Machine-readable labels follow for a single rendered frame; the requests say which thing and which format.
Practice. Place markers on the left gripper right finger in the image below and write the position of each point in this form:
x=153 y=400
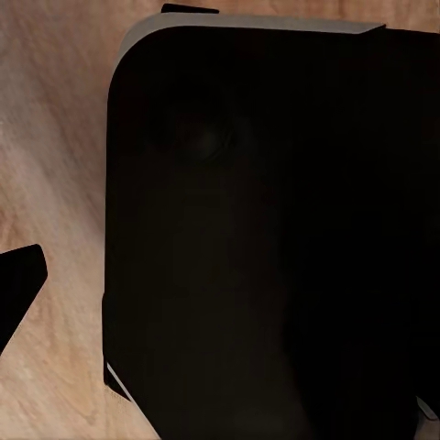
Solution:
x=426 y=273

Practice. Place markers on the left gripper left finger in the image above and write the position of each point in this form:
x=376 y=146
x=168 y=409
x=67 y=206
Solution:
x=23 y=272

